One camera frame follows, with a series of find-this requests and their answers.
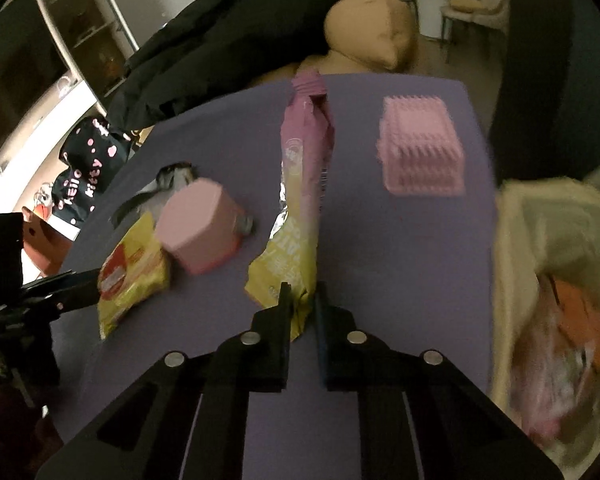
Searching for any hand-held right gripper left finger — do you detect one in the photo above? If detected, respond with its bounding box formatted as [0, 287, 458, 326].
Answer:
[35, 282, 293, 480]

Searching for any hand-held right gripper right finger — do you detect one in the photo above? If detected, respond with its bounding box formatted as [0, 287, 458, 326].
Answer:
[314, 282, 565, 480]

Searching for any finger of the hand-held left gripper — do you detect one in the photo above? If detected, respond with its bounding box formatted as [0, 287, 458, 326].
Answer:
[21, 267, 102, 314]

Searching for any yellow snack wrapper red label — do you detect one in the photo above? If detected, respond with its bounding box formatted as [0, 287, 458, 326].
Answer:
[97, 211, 172, 341]

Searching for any pink and yellow snack packet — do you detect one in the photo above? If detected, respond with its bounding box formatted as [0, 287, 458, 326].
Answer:
[244, 71, 336, 343]

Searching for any clear plastic wrapper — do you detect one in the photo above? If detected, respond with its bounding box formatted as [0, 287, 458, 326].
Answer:
[510, 280, 600, 441]

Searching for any white plastic bag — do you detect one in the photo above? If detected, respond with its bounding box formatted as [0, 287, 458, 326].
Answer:
[492, 152, 600, 471]

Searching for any orange snack packet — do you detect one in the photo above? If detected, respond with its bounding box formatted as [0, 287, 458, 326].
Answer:
[550, 280, 600, 371]

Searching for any orange cardboard box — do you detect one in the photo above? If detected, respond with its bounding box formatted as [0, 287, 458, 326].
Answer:
[20, 205, 76, 276]

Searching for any purple tablecloth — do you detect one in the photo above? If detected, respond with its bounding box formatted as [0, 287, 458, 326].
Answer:
[50, 72, 501, 480]

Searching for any black bag pink print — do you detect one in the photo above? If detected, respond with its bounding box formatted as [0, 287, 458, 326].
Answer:
[50, 116, 133, 226]

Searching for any pink hexagonal box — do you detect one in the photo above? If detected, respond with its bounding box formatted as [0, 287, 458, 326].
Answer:
[156, 177, 243, 275]

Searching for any black and silver wrapper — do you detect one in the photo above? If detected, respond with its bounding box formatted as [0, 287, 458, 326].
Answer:
[111, 161, 201, 223]

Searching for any pink ribbed plastic box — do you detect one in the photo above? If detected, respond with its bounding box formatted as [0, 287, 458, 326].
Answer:
[376, 94, 465, 196]

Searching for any glass door cabinet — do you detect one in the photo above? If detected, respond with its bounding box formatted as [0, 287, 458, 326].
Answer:
[0, 0, 141, 171]

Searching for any black jacket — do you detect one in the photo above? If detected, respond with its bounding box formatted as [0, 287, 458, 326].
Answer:
[105, 0, 343, 131]

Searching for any beige plush toy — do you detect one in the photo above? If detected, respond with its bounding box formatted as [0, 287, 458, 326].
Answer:
[200, 0, 421, 86]

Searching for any white desk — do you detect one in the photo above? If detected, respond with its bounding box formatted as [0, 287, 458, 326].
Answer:
[357, 0, 486, 41]

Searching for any black cabinet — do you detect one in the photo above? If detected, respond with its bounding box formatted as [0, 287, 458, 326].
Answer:
[487, 0, 576, 181]

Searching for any beige cushioned chair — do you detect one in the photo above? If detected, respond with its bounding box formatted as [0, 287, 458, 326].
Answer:
[440, 0, 511, 61]

